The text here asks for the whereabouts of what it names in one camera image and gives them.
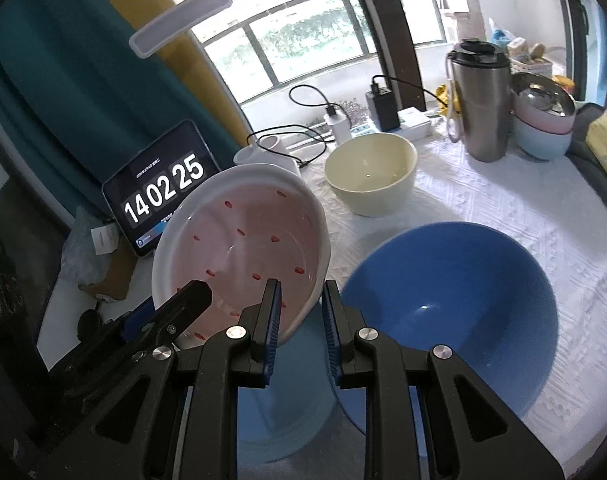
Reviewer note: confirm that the dark window pillar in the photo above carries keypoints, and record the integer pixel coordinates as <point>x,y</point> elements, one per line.
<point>383,20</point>

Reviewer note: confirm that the steel tumbler with black lid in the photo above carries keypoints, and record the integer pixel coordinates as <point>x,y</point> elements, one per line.
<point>483,110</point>

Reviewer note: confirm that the white paper label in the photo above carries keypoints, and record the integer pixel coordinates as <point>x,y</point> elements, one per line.
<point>104,240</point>

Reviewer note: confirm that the black round object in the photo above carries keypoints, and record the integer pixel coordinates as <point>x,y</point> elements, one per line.
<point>89,325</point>

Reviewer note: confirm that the tablet showing clock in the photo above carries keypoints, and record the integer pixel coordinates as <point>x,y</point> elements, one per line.
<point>153,185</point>

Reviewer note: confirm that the white basket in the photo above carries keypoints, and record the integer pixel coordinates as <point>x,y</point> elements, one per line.
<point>531,65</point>

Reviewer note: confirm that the white textured tablecloth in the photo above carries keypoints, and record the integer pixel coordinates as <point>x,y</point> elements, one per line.
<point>483,200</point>

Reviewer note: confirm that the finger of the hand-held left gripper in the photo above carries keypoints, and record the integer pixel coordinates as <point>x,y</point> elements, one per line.
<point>136,325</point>
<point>191,300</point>

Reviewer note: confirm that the white desk lamp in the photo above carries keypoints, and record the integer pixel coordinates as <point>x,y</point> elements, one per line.
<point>203,75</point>
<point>183,20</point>

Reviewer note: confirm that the teal curtain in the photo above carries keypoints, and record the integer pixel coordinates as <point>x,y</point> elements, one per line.
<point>43,85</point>

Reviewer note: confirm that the white bowl with pink inside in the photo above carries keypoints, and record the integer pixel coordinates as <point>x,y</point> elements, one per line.
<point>243,220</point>

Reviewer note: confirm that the light blue small bowl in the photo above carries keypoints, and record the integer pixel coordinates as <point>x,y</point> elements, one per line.
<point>541,146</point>

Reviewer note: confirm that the clear plastic bag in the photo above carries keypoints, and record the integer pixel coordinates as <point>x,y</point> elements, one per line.
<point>76,255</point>

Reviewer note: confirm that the blue ridged plate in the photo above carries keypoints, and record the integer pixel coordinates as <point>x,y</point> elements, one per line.
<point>293,410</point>

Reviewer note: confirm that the black power bank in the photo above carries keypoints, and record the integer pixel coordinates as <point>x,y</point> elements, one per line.
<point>382,110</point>

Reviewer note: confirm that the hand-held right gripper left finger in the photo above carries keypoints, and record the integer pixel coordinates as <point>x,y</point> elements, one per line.
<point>272,332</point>

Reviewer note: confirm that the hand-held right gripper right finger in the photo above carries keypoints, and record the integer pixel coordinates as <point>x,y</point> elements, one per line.
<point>330,335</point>

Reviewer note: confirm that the white wall charger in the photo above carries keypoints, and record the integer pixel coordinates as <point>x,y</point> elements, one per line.
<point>338,127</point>

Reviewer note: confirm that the white power strip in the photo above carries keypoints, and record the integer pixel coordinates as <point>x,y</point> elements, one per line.
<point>408,122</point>

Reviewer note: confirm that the brown cardboard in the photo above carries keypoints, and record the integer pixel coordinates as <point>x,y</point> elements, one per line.
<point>116,275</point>

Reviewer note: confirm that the white round device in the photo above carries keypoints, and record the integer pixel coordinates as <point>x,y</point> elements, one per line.
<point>263,157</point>

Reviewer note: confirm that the steel bowl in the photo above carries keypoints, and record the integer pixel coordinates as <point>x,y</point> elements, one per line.
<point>543,91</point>

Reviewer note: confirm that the cream bowl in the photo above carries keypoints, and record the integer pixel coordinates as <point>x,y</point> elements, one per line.
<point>368,160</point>

